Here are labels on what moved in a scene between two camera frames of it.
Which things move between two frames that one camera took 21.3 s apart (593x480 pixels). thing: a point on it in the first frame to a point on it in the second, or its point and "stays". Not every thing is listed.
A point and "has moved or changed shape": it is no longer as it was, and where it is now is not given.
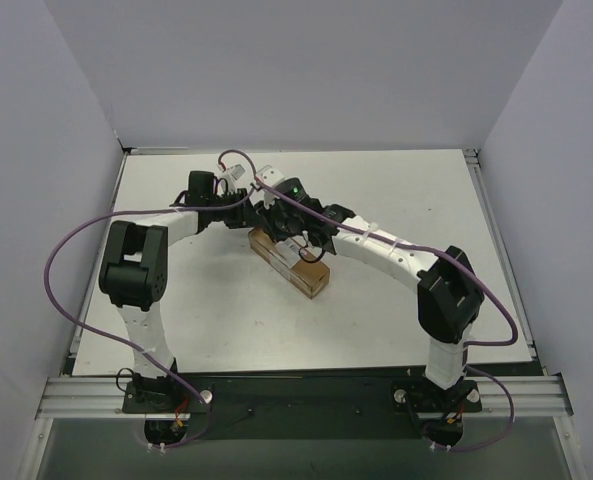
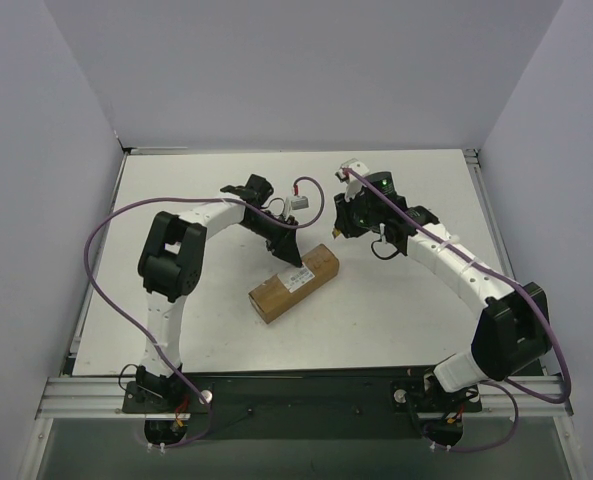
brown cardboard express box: [283, 257] has moved or changed shape
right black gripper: [290, 228] to [348, 220]
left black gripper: [243, 213] to [280, 241]
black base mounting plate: [300, 407] stays
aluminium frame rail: [103, 398] stays
